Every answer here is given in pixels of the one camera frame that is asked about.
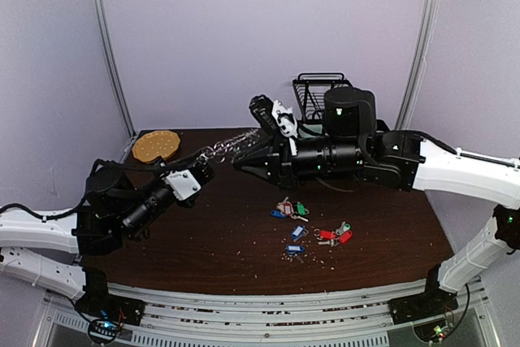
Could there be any yellow dotted plate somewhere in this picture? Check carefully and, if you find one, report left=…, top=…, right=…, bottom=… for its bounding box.
left=132, top=130, right=180, bottom=164

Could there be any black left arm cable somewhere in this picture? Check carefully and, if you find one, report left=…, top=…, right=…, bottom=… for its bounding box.
left=0, top=154, right=196, bottom=222

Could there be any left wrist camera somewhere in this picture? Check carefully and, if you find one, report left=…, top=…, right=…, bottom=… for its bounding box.
left=163, top=169, right=202, bottom=202

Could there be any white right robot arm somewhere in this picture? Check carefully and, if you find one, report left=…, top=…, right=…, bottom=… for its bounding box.
left=232, top=86, right=519, bottom=316

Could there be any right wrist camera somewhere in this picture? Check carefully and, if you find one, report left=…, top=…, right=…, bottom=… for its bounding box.
left=249, top=94, right=298, bottom=156

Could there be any red key tag bunch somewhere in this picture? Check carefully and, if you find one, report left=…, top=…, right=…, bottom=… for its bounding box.
left=313, top=222, right=353, bottom=247

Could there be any blue key tag lower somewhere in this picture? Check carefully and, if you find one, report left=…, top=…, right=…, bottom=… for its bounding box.
left=285, top=245, right=306, bottom=263

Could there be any aluminium frame post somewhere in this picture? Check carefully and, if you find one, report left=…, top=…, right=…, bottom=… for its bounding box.
left=93, top=0, right=136, bottom=137
left=395, top=0, right=439, bottom=130

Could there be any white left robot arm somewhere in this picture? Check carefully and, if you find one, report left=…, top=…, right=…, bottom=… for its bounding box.
left=1, top=158, right=215, bottom=318

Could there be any right aluminium frame post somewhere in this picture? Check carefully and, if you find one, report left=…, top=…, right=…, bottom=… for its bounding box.
left=395, top=0, right=439, bottom=130

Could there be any mixed colour key tag bunch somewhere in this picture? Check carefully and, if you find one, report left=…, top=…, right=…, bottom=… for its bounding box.
left=270, top=197, right=310, bottom=222

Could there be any left aluminium frame post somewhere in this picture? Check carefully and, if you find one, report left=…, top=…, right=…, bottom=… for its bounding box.
left=93, top=0, right=136, bottom=137

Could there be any aluminium front rail base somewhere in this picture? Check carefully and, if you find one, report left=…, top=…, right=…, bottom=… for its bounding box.
left=32, top=273, right=488, bottom=347

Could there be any black wire dish rack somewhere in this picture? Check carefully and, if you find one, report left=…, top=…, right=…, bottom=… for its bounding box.
left=291, top=72, right=389, bottom=137

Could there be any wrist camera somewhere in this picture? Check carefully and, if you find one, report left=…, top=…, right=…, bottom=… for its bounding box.
left=163, top=169, right=202, bottom=202
left=249, top=94, right=298, bottom=156

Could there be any metal disc with key rings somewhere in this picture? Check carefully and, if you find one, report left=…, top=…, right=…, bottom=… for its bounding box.
left=197, top=128, right=260, bottom=163

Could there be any blue key tag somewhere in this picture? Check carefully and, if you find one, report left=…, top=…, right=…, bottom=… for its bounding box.
left=285, top=245, right=306, bottom=263
left=291, top=225, right=308, bottom=241

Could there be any blue key tag upper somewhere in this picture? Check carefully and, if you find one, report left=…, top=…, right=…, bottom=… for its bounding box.
left=291, top=225, right=308, bottom=241

